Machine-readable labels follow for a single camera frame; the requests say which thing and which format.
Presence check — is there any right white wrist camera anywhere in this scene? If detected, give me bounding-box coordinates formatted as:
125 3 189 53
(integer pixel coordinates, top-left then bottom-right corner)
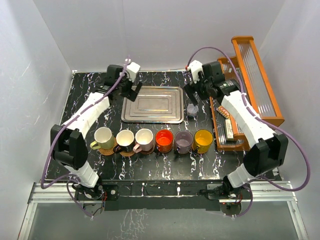
186 60 203 84

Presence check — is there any purple cable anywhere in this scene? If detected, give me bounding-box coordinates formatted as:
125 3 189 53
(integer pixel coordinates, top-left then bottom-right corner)
186 46 312 217
40 57 132 218

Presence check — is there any woven rattan coaster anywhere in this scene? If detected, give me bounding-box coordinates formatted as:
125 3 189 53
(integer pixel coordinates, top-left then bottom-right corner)
120 149 135 157
98 142 117 156

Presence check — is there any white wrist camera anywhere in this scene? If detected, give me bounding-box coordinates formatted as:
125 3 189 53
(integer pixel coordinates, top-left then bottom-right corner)
125 61 141 83
186 60 203 84

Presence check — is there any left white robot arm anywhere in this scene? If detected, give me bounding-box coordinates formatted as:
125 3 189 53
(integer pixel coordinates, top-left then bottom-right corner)
45 59 142 200

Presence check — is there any cream yellow mug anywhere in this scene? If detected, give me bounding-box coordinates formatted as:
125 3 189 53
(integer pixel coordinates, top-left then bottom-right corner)
89 127 115 150

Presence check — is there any pink mug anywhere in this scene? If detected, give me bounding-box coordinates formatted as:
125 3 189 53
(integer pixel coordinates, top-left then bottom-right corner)
133 128 154 153

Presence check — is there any lilac mug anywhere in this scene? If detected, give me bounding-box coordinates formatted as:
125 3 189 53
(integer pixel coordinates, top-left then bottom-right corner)
173 131 194 155

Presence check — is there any silver metal tray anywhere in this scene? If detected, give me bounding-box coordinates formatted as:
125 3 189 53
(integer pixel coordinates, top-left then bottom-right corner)
121 86 184 124

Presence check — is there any white eraser box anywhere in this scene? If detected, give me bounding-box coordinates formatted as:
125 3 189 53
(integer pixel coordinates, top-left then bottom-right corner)
225 119 234 141

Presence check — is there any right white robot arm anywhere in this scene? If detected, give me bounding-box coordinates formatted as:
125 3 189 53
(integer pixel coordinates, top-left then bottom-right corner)
184 60 289 199

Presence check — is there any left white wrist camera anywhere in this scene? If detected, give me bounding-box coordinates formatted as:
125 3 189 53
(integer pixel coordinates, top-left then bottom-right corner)
125 61 141 83

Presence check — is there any clear jar of paperclips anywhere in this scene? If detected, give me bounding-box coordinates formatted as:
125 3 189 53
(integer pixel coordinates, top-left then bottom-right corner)
186 103 199 118

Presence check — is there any dark brown wooden coaster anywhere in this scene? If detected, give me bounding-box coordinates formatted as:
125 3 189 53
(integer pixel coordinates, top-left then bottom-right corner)
139 146 155 155

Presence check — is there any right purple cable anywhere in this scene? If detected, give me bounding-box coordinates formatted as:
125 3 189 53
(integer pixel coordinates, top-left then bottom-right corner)
186 46 312 217

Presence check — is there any aluminium frame rail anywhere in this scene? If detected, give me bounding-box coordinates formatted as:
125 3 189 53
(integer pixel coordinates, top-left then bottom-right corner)
18 181 309 240

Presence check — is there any orange red mug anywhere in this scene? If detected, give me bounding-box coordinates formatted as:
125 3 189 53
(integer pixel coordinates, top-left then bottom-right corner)
155 129 174 153

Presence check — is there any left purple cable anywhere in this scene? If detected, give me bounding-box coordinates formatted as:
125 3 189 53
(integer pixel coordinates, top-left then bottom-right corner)
40 57 132 218

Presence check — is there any black mug white inside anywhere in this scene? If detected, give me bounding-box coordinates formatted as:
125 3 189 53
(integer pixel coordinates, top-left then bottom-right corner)
113 129 135 153

